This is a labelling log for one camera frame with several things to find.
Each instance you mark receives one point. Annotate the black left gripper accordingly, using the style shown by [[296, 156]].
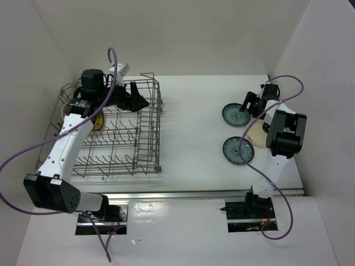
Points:
[[133, 101]]

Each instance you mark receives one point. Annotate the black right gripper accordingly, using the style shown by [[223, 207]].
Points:
[[250, 97]]

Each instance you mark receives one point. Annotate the blue patterned plate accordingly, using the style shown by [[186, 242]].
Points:
[[234, 117], [238, 152]]

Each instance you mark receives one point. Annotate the yellow patterned plate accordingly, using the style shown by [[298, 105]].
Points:
[[99, 122]]

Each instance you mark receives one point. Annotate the cream plate with characters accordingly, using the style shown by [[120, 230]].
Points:
[[63, 110]]

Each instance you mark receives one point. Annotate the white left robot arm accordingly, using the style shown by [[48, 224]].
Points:
[[50, 188]]

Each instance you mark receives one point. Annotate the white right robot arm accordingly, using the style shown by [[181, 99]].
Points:
[[284, 139]]

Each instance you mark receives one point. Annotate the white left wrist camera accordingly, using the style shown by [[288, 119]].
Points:
[[121, 72]]

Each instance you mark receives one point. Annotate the grey wire dish rack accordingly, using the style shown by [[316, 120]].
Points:
[[128, 144]]

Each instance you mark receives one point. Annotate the aluminium rail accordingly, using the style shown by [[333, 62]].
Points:
[[179, 195]]

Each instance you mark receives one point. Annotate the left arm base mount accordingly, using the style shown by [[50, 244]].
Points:
[[114, 221]]

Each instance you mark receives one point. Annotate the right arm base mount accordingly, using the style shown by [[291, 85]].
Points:
[[238, 220]]

